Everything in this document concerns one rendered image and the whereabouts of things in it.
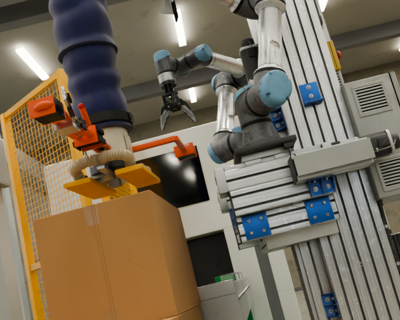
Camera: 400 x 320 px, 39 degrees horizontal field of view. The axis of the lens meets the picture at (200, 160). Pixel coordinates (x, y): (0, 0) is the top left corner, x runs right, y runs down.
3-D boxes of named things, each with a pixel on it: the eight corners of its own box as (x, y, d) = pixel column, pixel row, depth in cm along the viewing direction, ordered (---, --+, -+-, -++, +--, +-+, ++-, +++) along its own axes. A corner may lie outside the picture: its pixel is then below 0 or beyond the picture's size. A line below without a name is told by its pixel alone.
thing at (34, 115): (42, 126, 160) (39, 110, 162) (66, 119, 160) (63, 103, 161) (30, 119, 152) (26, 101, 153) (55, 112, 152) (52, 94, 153)
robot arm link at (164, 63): (173, 50, 252) (160, 47, 245) (179, 72, 250) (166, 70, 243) (161, 58, 256) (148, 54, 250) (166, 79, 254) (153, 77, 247)
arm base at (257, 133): (280, 148, 213) (273, 124, 215) (284, 138, 198) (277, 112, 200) (242, 157, 213) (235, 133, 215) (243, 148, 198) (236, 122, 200)
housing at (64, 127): (61, 136, 173) (58, 123, 174) (82, 131, 172) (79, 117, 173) (53, 131, 166) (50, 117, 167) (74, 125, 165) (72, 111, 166)
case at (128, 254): (108, 326, 231) (89, 232, 240) (201, 303, 228) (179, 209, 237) (53, 345, 173) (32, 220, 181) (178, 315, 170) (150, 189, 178)
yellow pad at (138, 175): (137, 188, 229) (134, 176, 230) (160, 182, 228) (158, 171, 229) (115, 175, 195) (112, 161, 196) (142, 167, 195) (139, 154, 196)
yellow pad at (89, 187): (93, 200, 230) (91, 188, 231) (116, 193, 229) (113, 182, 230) (63, 188, 197) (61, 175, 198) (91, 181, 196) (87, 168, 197)
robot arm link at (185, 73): (199, 70, 256) (184, 66, 248) (181, 80, 263) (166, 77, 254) (195, 54, 258) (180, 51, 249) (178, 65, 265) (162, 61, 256)
